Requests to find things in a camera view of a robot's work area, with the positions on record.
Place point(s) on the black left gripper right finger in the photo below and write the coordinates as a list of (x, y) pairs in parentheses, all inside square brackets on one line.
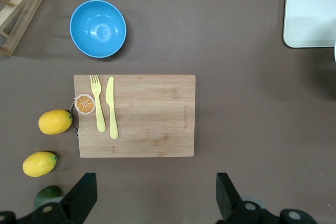
[(231, 205)]

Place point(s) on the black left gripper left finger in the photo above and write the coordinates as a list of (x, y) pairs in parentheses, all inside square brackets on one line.
[(78, 200)]

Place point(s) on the dark green avocado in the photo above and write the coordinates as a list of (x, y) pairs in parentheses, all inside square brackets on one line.
[(47, 193)]

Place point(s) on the yellow lemon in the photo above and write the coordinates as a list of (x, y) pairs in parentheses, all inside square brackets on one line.
[(39, 164), (55, 122)]

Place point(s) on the yellow plastic fork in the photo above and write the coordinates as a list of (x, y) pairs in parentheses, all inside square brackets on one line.
[(99, 108)]

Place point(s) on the toy orange slice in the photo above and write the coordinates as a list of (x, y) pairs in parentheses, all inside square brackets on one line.
[(84, 104)]

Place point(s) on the yellow plastic knife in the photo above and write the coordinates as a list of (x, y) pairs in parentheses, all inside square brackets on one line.
[(111, 103)]

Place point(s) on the wooden cutting board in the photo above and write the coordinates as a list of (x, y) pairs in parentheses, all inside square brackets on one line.
[(152, 116)]

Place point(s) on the blue bowl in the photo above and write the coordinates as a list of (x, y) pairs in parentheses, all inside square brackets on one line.
[(98, 28)]

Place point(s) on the wooden peg cup rack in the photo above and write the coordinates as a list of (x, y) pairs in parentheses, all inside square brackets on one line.
[(23, 11)]

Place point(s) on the cream tray with bear print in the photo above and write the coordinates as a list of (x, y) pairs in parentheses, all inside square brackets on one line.
[(309, 11)]

